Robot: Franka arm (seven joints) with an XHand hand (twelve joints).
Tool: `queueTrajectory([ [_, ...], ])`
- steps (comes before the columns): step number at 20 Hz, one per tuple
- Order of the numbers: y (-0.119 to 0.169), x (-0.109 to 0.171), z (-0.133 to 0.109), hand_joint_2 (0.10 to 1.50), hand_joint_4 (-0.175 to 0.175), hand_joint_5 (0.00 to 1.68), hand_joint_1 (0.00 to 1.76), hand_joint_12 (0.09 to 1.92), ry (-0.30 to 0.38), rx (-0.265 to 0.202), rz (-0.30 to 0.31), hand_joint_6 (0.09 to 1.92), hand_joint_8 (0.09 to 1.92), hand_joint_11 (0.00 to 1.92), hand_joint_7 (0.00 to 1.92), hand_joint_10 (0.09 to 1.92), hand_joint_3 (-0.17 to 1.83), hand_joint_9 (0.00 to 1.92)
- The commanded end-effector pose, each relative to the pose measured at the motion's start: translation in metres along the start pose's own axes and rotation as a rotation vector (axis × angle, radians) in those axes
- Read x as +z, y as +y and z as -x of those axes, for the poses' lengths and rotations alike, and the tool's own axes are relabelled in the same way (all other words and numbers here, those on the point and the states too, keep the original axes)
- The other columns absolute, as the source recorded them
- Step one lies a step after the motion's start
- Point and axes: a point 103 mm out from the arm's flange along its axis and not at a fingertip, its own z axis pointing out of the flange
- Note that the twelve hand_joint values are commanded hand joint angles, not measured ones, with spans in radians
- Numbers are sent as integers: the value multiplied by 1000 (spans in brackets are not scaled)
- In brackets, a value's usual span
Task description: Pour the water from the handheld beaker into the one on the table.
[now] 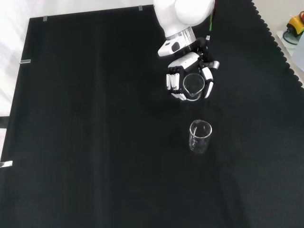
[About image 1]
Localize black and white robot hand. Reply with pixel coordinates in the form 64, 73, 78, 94
165, 37, 220, 101

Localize clear glass beaker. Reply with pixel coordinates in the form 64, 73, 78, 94
182, 73, 206, 102
189, 120, 213, 154

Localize pale board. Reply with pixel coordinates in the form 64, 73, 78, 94
275, 29, 304, 58

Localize yellow stop button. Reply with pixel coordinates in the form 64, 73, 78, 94
285, 11, 304, 38

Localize black table cloth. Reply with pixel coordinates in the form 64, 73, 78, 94
0, 0, 304, 228

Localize white wrist camera shell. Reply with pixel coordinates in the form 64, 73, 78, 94
157, 40, 183, 57

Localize green cable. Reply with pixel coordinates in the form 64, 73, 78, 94
206, 10, 215, 41

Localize red cable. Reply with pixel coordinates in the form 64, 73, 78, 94
211, 0, 219, 19

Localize blue cable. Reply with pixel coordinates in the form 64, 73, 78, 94
282, 28, 298, 45

